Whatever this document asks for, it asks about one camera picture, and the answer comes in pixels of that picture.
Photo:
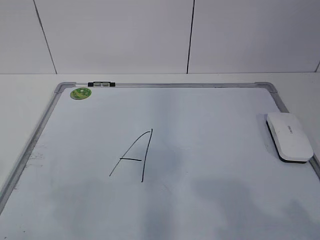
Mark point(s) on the white whiteboard eraser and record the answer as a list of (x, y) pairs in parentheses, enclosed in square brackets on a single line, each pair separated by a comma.
[(291, 142)]

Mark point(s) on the black and clear hanger clip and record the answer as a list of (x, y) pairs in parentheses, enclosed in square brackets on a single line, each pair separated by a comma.
[(104, 84)]

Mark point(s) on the round green sticker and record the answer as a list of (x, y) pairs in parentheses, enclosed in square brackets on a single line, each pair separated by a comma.
[(80, 93)]

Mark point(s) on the white whiteboard with aluminium frame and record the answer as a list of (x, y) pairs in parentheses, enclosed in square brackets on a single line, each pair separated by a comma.
[(160, 162)]

